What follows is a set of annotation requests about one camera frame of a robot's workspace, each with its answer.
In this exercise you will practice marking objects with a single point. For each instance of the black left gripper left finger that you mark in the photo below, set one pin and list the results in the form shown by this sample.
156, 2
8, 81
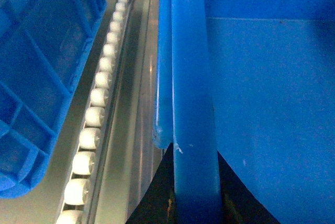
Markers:
158, 205

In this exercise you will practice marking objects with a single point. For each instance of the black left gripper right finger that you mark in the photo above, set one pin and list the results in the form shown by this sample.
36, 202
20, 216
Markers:
238, 203

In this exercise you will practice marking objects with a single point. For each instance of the large blue plastic crate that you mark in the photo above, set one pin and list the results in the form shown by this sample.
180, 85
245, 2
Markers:
252, 80

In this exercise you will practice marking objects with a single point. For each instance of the white roller track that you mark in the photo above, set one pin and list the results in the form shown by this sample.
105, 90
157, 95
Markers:
83, 182

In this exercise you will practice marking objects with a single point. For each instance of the metal shelf front rail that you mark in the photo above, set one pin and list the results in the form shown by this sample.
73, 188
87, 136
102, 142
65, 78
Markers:
128, 158

